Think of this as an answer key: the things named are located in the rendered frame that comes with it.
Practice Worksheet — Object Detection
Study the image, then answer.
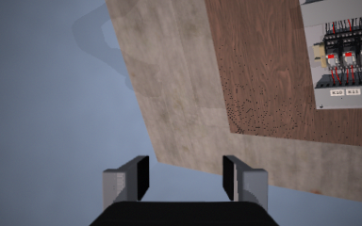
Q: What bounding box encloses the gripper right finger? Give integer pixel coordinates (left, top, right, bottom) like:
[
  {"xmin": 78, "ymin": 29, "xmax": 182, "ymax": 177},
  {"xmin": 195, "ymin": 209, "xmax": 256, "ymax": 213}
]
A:
[{"xmin": 222, "ymin": 155, "xmax": 268, "ymax": 213}]

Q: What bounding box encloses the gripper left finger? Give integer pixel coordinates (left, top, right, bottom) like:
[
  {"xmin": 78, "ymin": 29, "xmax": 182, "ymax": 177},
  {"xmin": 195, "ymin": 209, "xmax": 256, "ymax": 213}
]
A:
[{"xmin": 102, "ymin": 155, "xmax": 150, "ymax": 212}]

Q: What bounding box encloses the grey mounting plate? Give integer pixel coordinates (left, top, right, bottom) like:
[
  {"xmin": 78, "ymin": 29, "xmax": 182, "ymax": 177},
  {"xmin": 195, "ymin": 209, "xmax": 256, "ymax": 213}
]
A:
[{"xmin": 304, "ymin": 18, "xmax": 362, "ymax": 109}]

